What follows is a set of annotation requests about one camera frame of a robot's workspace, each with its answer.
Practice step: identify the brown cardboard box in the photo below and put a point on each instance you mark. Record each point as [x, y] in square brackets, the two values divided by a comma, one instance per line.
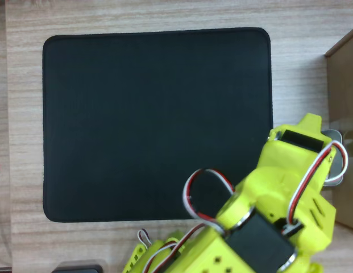
[345, 113]

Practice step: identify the black mouse mat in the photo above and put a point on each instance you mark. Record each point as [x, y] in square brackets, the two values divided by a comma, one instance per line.
[153, 125]

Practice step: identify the black flat device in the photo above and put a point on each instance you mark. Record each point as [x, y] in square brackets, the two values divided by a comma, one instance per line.
[76, 268]

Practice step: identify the lime green robot arm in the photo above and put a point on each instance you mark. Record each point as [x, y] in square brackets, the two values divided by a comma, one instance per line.
[258, 216]

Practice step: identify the grey metal object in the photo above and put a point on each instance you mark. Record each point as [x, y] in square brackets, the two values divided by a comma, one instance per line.
[335, 170]

